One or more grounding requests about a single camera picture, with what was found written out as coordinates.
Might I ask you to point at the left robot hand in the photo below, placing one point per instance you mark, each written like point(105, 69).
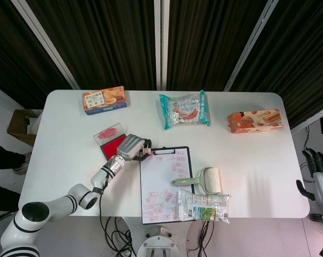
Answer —
point(130, 147)

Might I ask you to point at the small red stamp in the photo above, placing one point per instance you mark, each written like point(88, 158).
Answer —
point(146, 151)

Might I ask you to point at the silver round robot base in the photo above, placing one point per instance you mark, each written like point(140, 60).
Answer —
point(157, 243)

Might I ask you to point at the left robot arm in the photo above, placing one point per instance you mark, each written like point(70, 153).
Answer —
point(62, 206)

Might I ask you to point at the black clipboard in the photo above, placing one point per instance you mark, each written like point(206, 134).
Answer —
point(164, 152)

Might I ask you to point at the red ink pad clear lid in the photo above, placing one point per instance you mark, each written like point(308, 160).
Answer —
point(109, 148)

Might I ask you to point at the white paper with red stamps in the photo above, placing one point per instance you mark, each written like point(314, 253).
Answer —
point(158, 179)

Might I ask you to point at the orange biscuit box blue side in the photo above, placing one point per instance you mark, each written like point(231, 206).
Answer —
point(105, 100)

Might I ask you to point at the teal sausage bread bag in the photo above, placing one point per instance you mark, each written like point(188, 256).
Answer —
point(184, 109)

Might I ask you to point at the clear plastic snack bag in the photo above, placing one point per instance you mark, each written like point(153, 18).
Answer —
point(201, 210)

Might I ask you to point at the orange egg roll box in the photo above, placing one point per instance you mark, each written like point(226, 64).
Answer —
point(255, 121)

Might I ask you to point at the dark pleated curtain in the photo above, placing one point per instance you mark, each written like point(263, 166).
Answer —
point(297, 59)
point(14, 59)
point(102, 42)
point(212, 42)

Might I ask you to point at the grey sneaker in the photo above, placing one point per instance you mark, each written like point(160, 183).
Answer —
point(22, 166)

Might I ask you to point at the brown cardboard box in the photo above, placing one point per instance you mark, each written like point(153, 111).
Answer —
point(16, 125)

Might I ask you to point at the white partition base rail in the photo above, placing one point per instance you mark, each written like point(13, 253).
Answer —
point(311, 119)

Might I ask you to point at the white upright frame post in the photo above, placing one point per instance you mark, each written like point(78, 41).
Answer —
point(160, 45)

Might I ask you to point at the white slanted frame post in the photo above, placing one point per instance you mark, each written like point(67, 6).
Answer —
point(46, 44)
point(251, 45)

